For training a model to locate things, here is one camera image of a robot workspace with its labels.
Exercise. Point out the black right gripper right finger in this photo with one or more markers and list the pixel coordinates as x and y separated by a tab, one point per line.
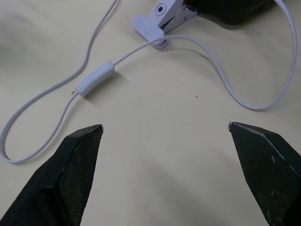
270	174

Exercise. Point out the black box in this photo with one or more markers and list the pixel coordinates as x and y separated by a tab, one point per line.
231	10

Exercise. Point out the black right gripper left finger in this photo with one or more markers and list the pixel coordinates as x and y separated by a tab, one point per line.
56	183

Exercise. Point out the white clip clamp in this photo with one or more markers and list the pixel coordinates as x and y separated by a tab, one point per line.
157	21

